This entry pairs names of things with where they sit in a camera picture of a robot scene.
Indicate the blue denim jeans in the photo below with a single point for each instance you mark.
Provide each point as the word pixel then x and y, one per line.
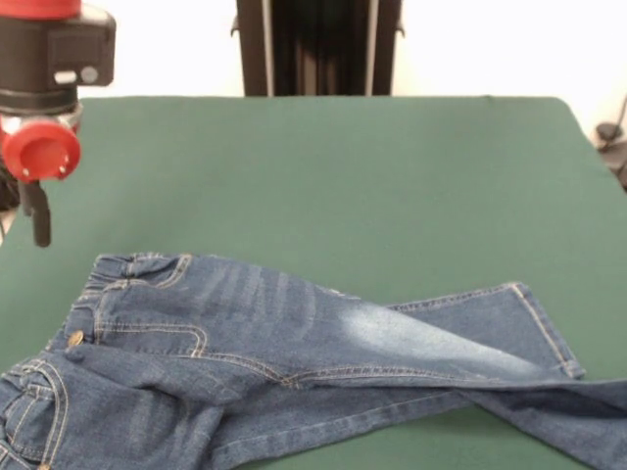
pixel 245 367

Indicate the black round plug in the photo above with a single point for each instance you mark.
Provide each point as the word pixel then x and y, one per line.
pixel 607 131

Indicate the dark green table cloth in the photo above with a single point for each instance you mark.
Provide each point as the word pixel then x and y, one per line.
pixel 343 196

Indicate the black metal column stand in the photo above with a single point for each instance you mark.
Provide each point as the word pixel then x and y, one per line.
pixel 318 49

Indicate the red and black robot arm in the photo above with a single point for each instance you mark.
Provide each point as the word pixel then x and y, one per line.
pixel 49 54

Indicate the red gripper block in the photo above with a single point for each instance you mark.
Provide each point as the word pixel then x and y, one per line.
pixel 41 154

